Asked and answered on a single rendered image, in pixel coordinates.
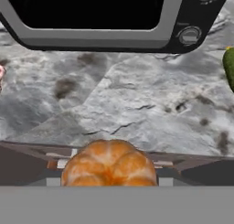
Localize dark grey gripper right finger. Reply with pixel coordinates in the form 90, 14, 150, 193
151, 155, 206, 187

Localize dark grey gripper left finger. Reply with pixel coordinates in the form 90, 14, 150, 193
28, 148, 79, 187

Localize orange tangerine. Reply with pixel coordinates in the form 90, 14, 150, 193
60, 138, 160, 187

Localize pink raw steak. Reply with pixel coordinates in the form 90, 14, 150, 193
0, 64, 6, 94

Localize green cucumber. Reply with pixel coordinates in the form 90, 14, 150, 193
221, 46, 234, 94

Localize black and silver microwave oven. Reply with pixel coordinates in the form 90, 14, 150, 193
0, 0, 233, 55

